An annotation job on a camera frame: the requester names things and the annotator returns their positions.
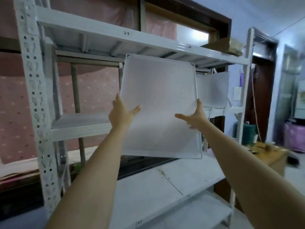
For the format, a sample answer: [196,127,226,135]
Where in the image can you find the person's left hand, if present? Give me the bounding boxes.
[108,93,142,130]

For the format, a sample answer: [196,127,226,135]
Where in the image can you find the person's right hand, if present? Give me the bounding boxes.
[174,98,210,130]

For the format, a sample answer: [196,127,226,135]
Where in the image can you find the white divider panel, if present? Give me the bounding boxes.
[196,71,230,109]
[119,53,203,159]

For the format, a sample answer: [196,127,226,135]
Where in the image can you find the white metal shelving rack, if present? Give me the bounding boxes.
[13,0,255,229]

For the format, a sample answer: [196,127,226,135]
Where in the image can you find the person's left forearm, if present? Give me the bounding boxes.
[45,126,130,229]

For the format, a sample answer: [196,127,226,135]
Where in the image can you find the person's right forearm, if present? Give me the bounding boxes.
[200,121,305,229]

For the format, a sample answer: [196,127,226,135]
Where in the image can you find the pink dotted curtain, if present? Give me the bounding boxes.
[0,0,178,165]

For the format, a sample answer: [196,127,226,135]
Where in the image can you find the teal green bag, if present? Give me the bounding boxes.
[234,122,257,144]

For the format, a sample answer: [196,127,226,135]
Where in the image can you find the brown paper wrapped package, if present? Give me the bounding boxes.
[201,37,245,57]

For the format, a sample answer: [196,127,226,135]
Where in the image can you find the purple patterned bundle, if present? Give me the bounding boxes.
[283,121,305,153]

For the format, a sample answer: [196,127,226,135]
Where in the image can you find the metal window frame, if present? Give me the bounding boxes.
[0,0,215,179]

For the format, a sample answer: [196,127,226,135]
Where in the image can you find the dark wooden door frame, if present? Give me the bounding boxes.
[245,27,278,142]

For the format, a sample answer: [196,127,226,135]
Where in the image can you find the grey door frame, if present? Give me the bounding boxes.
[274,44,301,146]

